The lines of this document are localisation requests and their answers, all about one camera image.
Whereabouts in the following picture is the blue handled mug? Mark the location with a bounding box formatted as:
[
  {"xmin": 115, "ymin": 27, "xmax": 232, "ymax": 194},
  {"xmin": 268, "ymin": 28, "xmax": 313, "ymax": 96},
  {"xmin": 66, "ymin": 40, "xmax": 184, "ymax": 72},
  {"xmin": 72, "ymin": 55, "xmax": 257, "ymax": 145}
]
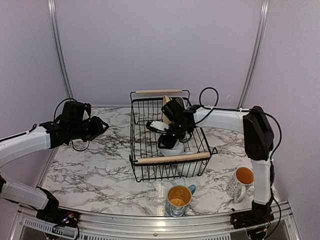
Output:
[{"xmin": 165, "ymin": 184, "xmax": 197, "ymax": 218}]

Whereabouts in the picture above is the small white bowl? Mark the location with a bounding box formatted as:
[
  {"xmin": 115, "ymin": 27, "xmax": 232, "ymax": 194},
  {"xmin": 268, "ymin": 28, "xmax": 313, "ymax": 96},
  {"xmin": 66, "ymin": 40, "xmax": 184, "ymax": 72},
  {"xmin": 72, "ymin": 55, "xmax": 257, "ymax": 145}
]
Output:
[{"xmin": 160, "ymin": 141, "xmax": 185, "ymax": 157}]

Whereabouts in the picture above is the black wire dish rack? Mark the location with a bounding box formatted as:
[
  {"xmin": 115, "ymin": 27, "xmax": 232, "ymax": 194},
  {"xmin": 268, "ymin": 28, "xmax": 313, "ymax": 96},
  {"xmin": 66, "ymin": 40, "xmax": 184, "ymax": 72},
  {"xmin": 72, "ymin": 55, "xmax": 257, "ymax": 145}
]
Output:
[{"xmin": 129, "ymin": 89, "xmax": 218, "ymax": 182}]

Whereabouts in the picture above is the large white bowl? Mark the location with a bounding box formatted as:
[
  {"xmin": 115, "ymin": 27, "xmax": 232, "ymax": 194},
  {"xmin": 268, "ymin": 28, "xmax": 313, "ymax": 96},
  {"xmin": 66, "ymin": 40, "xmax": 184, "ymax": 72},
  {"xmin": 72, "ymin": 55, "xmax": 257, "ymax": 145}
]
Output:
[{"xmin": 176, "ymin": 161, "xmax": 202, "ymax": 178}]

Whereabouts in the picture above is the red and teal plate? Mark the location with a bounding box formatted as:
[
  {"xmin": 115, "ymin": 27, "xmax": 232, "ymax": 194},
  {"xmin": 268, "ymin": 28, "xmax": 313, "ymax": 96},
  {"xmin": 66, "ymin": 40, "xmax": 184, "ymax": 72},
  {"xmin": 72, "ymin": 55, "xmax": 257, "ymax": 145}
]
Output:
[{"xmin": 174, "ymin": 97, "xmax": 190, "ymax": 110}]

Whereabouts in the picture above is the aluminium front rail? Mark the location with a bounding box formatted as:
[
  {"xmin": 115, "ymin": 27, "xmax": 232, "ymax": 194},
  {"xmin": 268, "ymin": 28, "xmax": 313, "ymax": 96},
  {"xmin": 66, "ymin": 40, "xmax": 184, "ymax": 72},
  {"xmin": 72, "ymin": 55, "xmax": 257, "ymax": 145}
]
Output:
[{"xmin": 8, "ymin": 201, "xmax": 301, "ymax": 240}]

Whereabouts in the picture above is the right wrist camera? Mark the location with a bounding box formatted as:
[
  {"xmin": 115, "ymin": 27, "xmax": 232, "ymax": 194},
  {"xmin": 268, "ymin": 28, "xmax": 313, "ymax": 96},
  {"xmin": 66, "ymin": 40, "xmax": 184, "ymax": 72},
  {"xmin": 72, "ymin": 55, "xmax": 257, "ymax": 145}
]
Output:
[{"xmin": 146, "ymin": 120, "xmax": 170, "ymax": 133}]

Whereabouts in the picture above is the pale yellow round plate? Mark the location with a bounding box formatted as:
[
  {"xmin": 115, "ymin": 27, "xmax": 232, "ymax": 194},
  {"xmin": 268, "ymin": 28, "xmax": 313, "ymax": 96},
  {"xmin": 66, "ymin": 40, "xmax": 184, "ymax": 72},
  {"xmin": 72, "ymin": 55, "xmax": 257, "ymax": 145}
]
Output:
[{"xmin": 161, "ymin": 95, "xmax": 172, "ymax": 125}]

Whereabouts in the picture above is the left aluminium frame post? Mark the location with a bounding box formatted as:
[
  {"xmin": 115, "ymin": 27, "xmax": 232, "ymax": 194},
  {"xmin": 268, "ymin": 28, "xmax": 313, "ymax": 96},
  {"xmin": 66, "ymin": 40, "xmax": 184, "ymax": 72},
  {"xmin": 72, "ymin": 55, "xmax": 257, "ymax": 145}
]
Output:
[{"xmin": 47, "ymin": 0, "xmax": 74, "ymax": 98}]

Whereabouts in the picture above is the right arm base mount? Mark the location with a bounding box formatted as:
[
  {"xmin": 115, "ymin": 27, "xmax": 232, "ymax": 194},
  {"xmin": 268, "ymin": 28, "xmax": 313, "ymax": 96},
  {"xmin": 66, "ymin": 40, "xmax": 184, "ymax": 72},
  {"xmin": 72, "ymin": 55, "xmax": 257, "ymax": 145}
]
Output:
[{"xmin": 230, "ymin": 209, "xmax": 275, "ymax": 229}]

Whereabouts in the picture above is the right aluminium frame post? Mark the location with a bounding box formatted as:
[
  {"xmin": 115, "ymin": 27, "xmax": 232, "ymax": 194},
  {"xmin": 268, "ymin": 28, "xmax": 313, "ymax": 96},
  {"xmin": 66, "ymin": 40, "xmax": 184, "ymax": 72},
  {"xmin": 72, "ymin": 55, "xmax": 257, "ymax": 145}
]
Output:
[{"xmin": 237, "ymin": 0, "xmax": 270, "ymax": 108}]

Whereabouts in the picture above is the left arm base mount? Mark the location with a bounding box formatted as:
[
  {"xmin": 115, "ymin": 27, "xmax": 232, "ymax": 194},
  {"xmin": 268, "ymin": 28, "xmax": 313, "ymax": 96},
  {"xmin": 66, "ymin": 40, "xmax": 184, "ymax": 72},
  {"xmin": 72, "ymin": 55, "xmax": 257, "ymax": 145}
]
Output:
[{"xmin": 36, "ymin": 208, "xmax": 80, "ymax": 228}]

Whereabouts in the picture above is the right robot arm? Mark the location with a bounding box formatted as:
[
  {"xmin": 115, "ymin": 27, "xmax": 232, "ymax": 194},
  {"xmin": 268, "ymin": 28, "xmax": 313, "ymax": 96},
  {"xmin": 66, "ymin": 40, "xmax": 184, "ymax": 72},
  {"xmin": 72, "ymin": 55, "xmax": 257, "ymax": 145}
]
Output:
[{"xmin": 158, "ymin": 99, "xmax": 276, "ymax": 225}]

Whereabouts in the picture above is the white patterned mug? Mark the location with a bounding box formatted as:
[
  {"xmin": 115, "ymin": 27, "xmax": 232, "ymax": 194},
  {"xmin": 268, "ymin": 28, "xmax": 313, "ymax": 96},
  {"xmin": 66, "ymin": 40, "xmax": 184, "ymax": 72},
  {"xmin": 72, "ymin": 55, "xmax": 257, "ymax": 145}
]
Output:
[{"xmin": 225, "ymin": 167, "xmax": 254, "ymax": 203}]

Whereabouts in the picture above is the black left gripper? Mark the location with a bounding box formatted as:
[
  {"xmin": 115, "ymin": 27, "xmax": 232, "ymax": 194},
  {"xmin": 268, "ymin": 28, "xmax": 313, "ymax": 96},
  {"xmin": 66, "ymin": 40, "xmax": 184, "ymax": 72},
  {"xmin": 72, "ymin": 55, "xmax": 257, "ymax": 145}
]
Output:
[{"xmin": 69, "ymin": 115, "xmax": 109, "ymax": 142}]

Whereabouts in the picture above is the aluminium frame post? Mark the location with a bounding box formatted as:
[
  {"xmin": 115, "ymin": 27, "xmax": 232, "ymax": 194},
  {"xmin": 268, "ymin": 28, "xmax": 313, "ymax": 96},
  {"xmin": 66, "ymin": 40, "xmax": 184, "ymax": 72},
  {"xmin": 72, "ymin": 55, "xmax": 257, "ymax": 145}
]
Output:
[
  {"xmin": 47, "ymin": 0, "xmax": 74, "ymax": 98},
  {"xmin": 237, "ymin": 0, "xmax": 270, "ymax": 108}
]

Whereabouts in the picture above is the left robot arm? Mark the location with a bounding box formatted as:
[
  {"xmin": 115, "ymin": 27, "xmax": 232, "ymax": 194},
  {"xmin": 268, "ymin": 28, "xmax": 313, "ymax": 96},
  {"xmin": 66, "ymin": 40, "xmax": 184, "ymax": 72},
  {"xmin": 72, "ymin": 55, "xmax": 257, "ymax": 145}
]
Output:
[{"xmin": 0, "ymin": 97, "xmax": 109, "ymax": 223}]

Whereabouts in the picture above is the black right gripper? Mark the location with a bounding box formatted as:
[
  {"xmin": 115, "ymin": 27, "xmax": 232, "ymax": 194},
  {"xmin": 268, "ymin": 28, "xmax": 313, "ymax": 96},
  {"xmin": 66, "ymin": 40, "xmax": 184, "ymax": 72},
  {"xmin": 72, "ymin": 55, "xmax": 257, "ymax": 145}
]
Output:
[{"xmin": 158, "ymin": 121, "xmax": 190, "ymax": 149}]

